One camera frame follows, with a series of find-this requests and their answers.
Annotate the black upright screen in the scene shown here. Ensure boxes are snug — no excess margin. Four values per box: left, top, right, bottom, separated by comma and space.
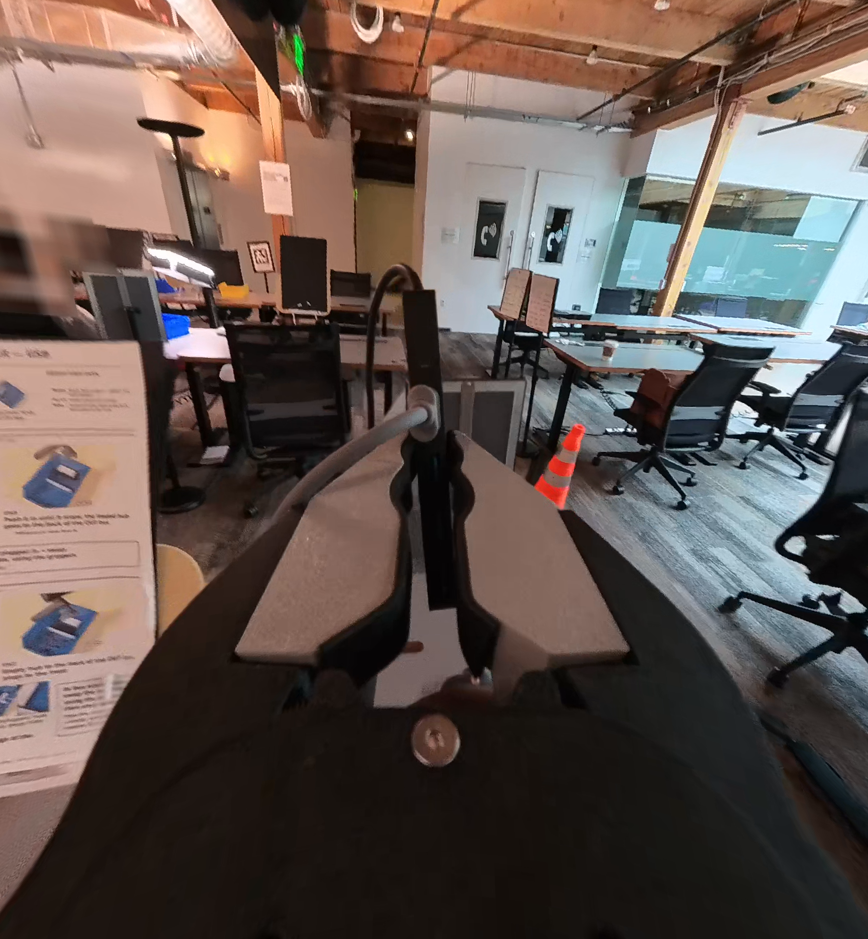
278, 233, 330, 318

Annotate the grey divider panel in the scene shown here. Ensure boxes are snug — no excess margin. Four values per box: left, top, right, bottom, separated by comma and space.
80, 266, 168, 343
441, 376, 528, 472

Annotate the grey office table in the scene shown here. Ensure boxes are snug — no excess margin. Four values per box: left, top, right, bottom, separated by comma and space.
543, 337, 708, 474

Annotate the wooden display board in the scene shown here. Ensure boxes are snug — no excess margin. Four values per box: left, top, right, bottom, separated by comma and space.
155, 543, 206, 635

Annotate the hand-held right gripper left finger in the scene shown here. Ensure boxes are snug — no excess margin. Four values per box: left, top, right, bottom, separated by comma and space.
234, 433, 414, 685

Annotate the wooden support column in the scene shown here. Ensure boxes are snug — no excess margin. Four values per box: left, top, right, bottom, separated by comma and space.
653, 94, 745, 318

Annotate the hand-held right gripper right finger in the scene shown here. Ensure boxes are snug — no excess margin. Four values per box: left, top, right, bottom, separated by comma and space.
451, 431, 631, 673

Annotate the brown jacket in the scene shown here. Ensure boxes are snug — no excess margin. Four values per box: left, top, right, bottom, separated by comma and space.
627, 367, 689, 428

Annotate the black office chair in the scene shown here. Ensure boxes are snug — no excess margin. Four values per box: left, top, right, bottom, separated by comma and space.
223, 321, 352, 479
719, 387, 868, 688
593, 342, 776, 511
726, 339, 868, 481

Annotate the black hub cable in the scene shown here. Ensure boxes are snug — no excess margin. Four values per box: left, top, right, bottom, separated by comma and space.
365, 263, 425, 431

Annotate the black usb hub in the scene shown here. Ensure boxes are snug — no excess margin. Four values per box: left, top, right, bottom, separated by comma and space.
401, 288, 460, 611

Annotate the grey usb cable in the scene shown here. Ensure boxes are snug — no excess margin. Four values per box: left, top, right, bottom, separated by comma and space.
271, 383, 444, 519

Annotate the silver ventilation duct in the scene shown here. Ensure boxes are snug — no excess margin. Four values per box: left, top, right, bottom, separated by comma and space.
161, 0, 243, 68

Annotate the orange traffic cone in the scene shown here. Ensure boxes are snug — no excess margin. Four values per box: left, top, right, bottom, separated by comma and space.
534, 423, 587, 510

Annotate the printed instruction sheet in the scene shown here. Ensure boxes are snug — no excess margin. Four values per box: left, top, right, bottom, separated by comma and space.
0, 339, 159, 802

